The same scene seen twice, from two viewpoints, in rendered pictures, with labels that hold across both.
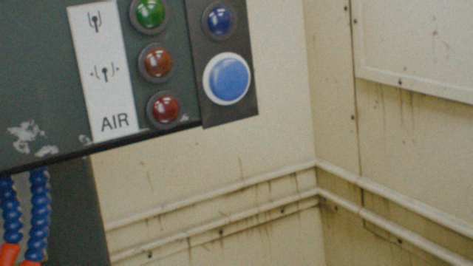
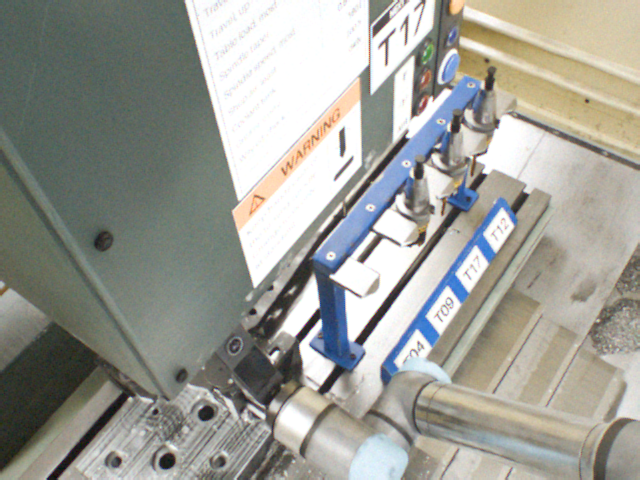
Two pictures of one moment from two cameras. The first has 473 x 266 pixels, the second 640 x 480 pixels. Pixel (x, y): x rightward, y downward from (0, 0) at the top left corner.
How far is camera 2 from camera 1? 0.51 m
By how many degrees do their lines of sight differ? 42
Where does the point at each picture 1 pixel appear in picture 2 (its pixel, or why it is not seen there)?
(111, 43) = (408, 83)
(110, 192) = not seen: hidden behind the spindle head
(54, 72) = (384, 116)
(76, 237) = not seen: hidden behind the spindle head
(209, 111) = (437, 90)
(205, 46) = (442, 55)
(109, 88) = (403, 109)
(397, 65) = not seen: outside the picture
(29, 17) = (380, 93)
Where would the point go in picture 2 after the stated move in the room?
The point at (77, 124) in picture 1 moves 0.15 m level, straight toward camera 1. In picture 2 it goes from (388, 138) to (514, 230)
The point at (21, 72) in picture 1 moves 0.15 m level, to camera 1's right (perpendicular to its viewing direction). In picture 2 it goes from (372, 126) to (511, 63)
